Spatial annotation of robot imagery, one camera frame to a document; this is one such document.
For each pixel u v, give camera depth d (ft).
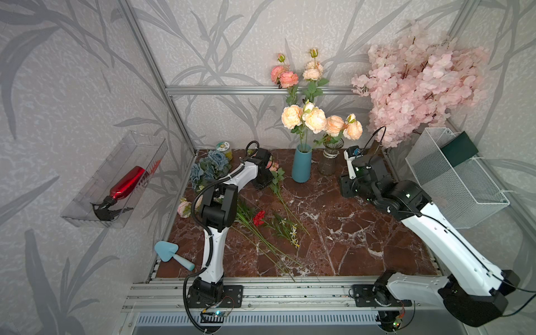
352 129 2.27
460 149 2.28
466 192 1.95
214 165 3.33
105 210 1.92
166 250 2.77
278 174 3.45
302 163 3.16
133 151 2.54
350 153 1.93
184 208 2.96
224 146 3.67
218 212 1.87
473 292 1.26
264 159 2.73
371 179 1.60
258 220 2.92
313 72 2.58
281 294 2.48
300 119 2.06
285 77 2.62
